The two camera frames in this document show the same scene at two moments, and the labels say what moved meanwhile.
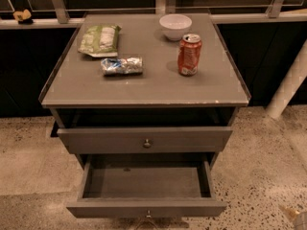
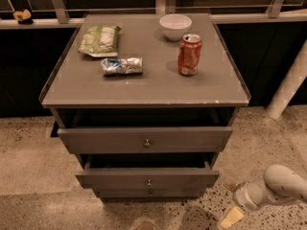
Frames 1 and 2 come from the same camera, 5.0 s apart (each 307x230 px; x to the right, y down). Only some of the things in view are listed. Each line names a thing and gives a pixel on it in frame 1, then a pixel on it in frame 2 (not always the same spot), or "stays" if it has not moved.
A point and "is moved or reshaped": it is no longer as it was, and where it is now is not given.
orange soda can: x=189 y=55 stays
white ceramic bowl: x=175 y=26 stays
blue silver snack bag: x=113 y=66 stays
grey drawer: x=147 y=186 is moved or reshaped
